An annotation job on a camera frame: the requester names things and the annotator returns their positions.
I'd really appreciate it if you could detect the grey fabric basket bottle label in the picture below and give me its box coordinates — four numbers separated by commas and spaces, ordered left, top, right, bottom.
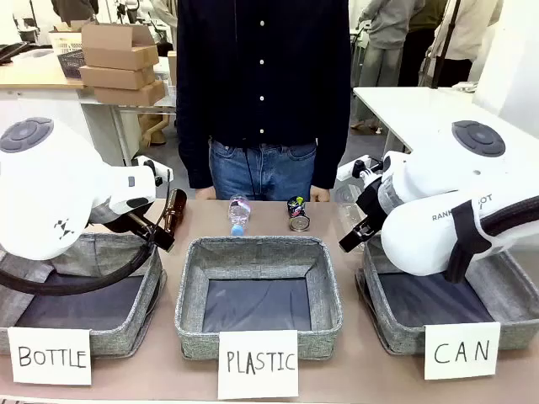
0, 231, 168, 359

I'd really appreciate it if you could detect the wooden top desk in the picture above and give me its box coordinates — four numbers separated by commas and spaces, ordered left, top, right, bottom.
0, 52, 96, 90

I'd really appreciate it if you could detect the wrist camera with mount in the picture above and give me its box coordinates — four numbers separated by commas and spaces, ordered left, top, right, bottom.
133, 154, 175, 187
335, 154, 385, 183

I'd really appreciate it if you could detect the bystander in dark jacket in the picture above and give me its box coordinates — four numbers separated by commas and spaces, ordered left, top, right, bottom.
50, 0, 100, 23

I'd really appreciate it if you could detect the grey fabric basket can label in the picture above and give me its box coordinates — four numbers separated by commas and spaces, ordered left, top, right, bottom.
355, 233, 539, 355

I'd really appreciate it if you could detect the bystander in olive jacket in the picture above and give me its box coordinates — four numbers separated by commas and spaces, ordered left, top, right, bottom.
397, 0, 450, 88

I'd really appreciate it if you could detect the open cardboard box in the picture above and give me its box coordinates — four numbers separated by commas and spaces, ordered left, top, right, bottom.
80, 22, 160, 72

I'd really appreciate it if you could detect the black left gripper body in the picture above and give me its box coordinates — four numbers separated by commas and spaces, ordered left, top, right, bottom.
125, 211, 176, 253

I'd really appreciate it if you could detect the small plastic bottle blue cap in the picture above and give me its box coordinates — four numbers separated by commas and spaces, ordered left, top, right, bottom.
227, 194, 254, 237

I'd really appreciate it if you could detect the bystander in beige coat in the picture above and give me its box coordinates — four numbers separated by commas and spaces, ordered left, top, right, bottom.
420, 0, 504, 90

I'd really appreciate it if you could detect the white plastic crate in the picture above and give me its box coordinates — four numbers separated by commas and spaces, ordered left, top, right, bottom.
47, 30, 83, 55

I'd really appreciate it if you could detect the crushed black colourful can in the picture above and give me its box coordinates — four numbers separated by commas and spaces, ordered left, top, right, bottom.
286, 195, 312, 233

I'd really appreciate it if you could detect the white paper sign CAN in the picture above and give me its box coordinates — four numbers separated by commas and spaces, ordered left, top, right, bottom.
423, 322, 502, 381

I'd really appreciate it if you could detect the bystander in grey skirt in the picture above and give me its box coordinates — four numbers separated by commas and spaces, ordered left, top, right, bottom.
357, 0, 426, 131

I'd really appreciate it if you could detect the black right arm cable sleeve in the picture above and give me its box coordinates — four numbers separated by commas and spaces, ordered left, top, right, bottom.
445, 199, 539, 284

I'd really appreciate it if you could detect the white paper sign PLASTIC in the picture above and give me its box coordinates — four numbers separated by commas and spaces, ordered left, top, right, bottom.
216, 330, 300, 401

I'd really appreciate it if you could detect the black plastic basket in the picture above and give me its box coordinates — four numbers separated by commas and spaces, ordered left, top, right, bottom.
56, 49, 86, 80

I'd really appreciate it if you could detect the person's left forearm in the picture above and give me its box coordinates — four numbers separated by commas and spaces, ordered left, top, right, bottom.
312, 104, 352, 191

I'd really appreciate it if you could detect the flat closed cardboard box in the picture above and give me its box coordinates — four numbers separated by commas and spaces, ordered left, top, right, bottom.
78, 64, 157, 91
93, 79, 167, 107

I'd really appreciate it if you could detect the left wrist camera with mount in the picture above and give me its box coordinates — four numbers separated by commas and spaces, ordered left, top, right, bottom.
133, 154, 175, 187

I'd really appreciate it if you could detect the large clear plastic bottle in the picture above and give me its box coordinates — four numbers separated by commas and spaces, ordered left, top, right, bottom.
334, 183, 368, 253

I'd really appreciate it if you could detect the white paper sign BOTTLE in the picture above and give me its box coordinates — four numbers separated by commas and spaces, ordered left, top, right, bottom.
7, 327, 93, 386

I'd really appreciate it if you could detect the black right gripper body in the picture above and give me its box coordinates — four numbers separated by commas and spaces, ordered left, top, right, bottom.
355, 180, 389, 231

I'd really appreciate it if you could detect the person in dark shirt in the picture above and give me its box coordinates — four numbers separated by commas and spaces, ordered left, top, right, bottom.
175, 0, 352, 202

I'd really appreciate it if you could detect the grey fabric basket plastic label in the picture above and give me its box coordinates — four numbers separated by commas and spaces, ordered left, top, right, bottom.
174, 235, 344, 361

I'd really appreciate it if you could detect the person's right forearm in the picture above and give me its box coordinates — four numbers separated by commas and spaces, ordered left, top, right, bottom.
176, 104, 212, 191

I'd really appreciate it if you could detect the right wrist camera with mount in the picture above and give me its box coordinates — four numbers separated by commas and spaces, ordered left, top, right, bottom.
335, 154, 385, 183

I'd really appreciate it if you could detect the brown glass bottle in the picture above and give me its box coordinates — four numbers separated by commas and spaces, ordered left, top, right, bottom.
161, 189, 188, 235

